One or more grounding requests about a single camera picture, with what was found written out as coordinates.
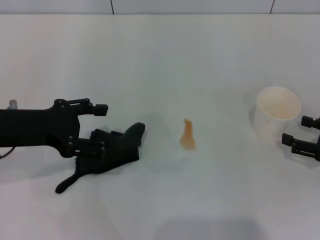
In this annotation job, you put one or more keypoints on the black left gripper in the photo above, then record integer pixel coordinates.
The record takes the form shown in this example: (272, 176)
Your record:
(37, 127)

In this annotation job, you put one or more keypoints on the brown liquid stain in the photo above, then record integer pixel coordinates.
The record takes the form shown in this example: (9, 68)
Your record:
(187, 140)

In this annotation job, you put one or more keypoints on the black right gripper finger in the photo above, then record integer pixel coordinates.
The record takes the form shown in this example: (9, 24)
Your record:
(305, 148)
(310, 122)

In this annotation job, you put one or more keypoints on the small silver knob fitting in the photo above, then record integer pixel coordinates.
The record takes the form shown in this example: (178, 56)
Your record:
(13, 104)

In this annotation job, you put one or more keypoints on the dark blue rag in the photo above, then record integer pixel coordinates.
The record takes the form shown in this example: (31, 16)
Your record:
(125, 145)

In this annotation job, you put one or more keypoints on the white paper cup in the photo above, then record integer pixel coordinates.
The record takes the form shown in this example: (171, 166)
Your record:
(267, 125)

